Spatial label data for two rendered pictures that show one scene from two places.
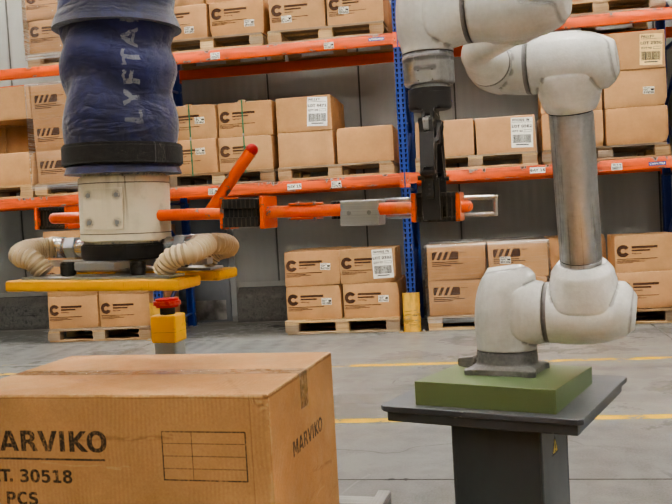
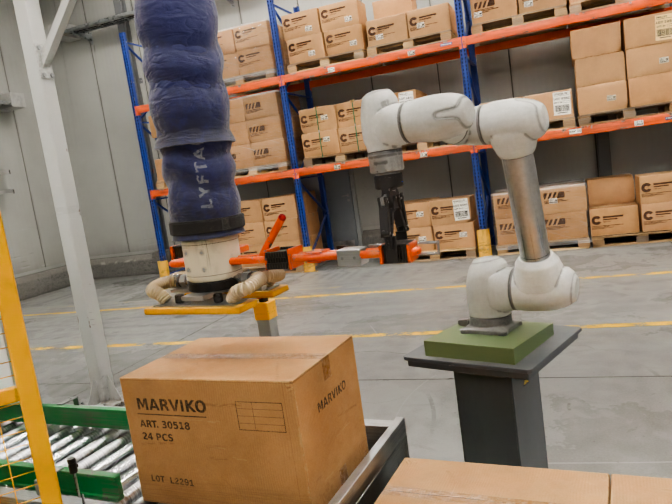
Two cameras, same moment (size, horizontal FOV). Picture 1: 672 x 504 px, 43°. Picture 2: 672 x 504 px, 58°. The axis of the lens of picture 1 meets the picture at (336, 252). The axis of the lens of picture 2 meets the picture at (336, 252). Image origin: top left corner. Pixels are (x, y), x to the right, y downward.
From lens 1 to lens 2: 0.42 m
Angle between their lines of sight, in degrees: 12
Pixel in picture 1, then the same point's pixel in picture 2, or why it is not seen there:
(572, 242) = (525, 244)
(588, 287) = (538, 274)
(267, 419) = (293, 396)
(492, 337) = (477, 308)
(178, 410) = (243, 389)
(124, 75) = (198, 178)
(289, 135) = not seen: hidden behind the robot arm
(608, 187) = (636, 136)
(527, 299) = (498, 282)
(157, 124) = (222, 206)
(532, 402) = (499, 356)
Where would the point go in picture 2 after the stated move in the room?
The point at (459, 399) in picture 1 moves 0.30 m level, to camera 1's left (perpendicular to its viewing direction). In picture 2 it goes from (452, 353) to (369, 360)
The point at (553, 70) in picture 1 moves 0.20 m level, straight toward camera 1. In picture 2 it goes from (498, 130) to (485, 130)
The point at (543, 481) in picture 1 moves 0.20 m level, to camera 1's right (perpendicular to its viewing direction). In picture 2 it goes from (514, 405) to (573, 401)
